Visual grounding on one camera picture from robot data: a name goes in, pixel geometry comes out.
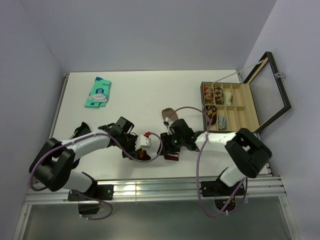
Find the brown sock with striped cuff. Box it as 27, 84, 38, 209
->
161, 108, 181, 162

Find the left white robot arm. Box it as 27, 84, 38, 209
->
29, 117, 137, 200

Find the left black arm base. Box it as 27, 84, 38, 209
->
67, 184, 114, 216

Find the rolled brown beige argyle sock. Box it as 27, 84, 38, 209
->
214, 86, 225, 105

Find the aluminium table edge rail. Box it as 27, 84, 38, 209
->
23, 176, 287, 205

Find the rolled dark brown argyle sock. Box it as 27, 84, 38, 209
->
205, 105, 217, 126

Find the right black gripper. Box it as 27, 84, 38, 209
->
157, 131, 186, 156

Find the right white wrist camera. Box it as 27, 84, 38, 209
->
163, 117, 174, 135

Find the black red yellow argyle sock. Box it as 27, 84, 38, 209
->
138, 148, 151, 161

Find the black compartment box with lid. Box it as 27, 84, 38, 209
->
200, 51, 292, 134

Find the rolled light blue sock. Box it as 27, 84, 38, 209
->
218, 115, 228, 131

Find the rolled orange beige argyle sock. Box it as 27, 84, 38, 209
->
203, 86, 214, 105

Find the mint green sock pair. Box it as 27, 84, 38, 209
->
84, 77, 112, 108

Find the rolled white sock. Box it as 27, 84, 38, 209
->
224, 91, 233, 106

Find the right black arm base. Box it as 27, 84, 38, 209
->
199, 179, 248, 213

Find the black blue grey sock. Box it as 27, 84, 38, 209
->
70, 122, 92, 139

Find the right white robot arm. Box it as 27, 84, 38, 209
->
158, 117, 272, 195

